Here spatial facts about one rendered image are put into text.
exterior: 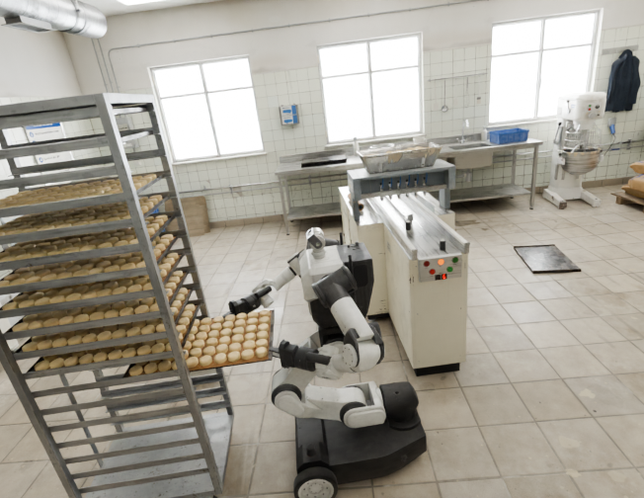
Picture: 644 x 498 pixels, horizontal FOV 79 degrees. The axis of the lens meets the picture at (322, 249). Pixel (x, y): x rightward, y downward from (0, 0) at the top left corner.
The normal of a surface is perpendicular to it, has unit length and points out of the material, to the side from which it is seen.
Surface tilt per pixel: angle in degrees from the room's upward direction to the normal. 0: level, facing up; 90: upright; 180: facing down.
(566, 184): 90
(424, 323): 90
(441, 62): 90
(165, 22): 90
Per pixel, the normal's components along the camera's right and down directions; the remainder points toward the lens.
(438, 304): 0.07, 0.36
